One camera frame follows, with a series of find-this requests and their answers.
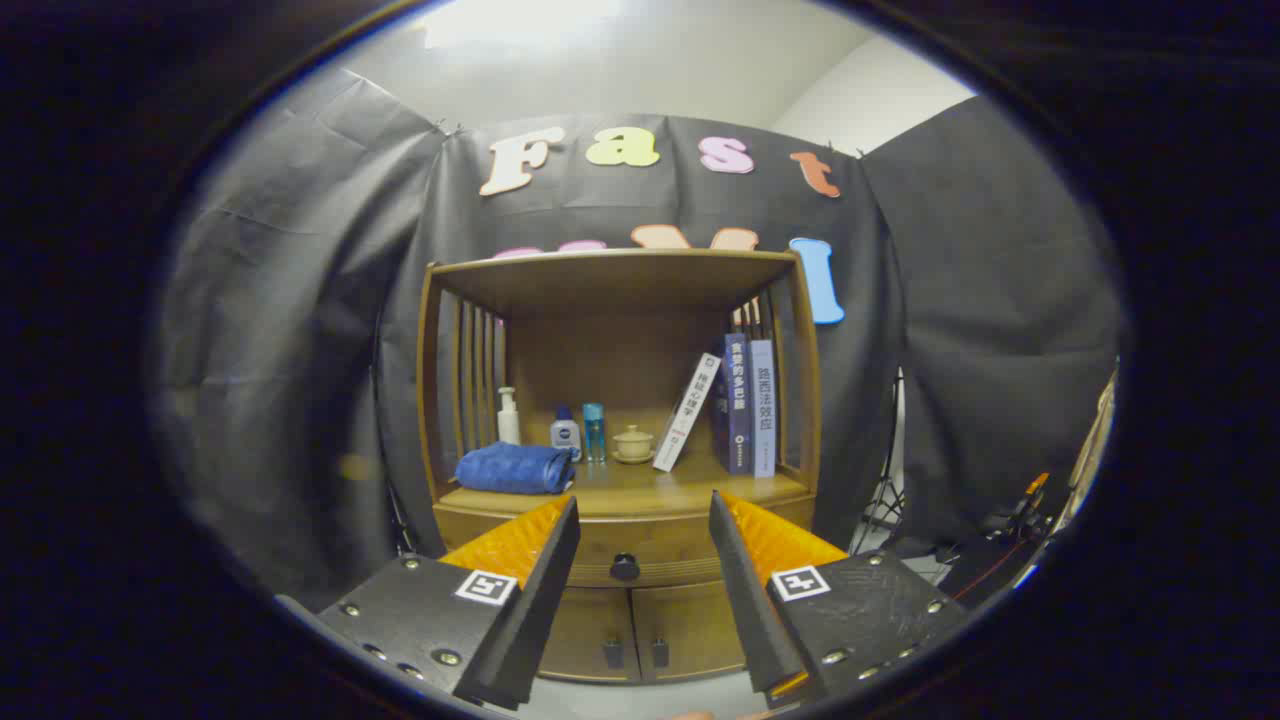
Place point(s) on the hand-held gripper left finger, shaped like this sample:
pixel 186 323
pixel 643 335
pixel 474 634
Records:
pixel 540 600

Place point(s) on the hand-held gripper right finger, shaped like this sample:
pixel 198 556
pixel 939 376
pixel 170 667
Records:
pixel 745 600

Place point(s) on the black drawer knob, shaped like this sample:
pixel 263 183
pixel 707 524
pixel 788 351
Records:
pixel 625 567

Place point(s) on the wooden drawer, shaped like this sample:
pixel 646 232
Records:
pixel 660 540

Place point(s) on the wooden cabinet door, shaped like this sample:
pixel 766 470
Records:
pixel 585 635
pixel 700 630

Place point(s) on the wooden countertop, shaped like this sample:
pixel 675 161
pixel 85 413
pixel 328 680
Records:
pixel 640 485

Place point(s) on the wooden cabinet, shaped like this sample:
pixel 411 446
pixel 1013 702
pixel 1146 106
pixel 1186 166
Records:
pixel 620 280

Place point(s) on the blue folded towel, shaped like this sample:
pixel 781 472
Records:
pixel 510 468

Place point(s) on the white lotion bottle blue cap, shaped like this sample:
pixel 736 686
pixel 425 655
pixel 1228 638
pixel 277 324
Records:
pixel 565 437

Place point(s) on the black tripod stand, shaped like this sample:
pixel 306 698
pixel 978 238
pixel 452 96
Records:
pixel 884 497

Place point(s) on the white pump bottle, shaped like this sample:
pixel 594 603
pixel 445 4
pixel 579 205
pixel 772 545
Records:
pixel 509 425

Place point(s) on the clear blue bottle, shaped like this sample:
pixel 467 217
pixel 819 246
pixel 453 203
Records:
pixel 594 430

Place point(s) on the beige lidded tea cup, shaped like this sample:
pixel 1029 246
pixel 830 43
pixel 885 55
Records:
pixel 633 445

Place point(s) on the dark blue book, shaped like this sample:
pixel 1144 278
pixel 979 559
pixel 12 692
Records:
pixel 737 410

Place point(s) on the pale lavender book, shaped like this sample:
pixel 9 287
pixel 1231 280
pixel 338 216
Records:
pixel 763 410

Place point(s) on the white book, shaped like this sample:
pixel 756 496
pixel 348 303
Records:
pixel 685 415

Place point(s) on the black device with orange part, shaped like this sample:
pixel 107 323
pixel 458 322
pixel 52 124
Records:
pixel 1000 540

